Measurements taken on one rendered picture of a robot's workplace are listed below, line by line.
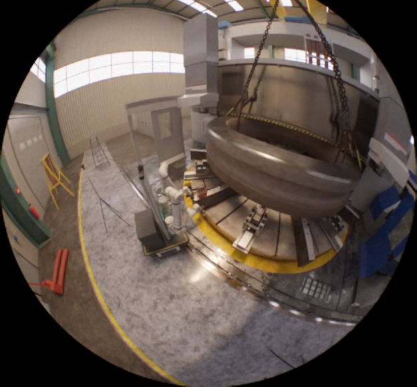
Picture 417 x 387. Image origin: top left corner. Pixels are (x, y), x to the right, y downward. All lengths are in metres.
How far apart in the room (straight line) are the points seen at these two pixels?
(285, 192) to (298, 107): 3.37
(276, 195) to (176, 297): 2.50
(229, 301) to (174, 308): 0.95
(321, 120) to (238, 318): 5.50
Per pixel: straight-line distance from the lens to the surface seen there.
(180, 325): 2.62
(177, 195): 1.38
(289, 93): 4.95
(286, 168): 1.88
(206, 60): 4.75
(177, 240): 2.48
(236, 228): 2.61
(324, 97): 4.98
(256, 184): 2.26
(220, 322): 2.56
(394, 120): 4.39
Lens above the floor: 2.50
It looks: 36 degrees down
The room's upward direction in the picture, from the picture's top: 1 degrees counter-clockwise
